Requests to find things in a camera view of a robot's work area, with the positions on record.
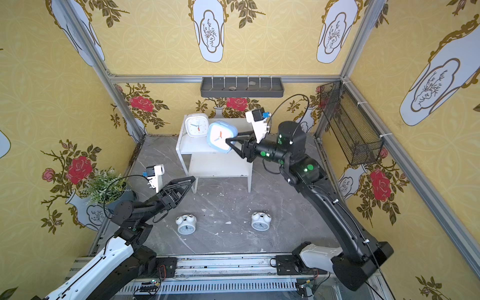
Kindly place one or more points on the left circuit board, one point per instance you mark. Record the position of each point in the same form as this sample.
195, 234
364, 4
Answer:
152, 287

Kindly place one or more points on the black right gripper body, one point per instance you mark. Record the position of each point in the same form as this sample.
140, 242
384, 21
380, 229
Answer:
250, 149

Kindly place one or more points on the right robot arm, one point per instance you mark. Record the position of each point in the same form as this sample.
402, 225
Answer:
359, 254

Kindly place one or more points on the grey wall tray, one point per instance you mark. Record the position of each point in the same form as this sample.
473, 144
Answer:
242, 87

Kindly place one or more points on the right circuit board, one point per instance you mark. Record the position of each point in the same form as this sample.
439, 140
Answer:
306, 289

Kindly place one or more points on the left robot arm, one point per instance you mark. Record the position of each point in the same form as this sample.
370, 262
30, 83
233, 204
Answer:
124, 257

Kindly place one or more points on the white square alarm clock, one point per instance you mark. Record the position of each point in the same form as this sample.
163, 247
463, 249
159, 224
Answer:
197, 125

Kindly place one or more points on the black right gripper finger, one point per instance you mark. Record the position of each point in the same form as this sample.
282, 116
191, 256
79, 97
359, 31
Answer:
242, 137
239, 146

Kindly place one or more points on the white two-tier shelf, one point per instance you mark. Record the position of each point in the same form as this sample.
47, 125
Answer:
198, 159

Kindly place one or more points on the white twin-bell clock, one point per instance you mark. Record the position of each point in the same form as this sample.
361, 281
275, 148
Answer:
260, 221
186, 224

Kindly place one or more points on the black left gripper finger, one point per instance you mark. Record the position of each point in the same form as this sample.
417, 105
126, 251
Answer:
179, 192
184, 183

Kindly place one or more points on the potted green plant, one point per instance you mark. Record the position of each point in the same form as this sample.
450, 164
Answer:
107, 188

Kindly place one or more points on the circuit board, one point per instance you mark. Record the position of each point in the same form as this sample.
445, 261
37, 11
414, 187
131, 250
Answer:
306, 289
152, 287

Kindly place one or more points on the black wire mesh basket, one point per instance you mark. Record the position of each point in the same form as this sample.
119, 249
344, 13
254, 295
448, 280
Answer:
359, 140

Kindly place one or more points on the blue square alarm clock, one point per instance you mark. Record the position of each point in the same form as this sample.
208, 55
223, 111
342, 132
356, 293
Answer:
217, 134

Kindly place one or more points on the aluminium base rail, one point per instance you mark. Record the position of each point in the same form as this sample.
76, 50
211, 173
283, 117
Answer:
223, 265

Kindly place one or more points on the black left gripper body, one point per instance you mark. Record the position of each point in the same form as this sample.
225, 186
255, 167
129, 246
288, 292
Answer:
161, 199

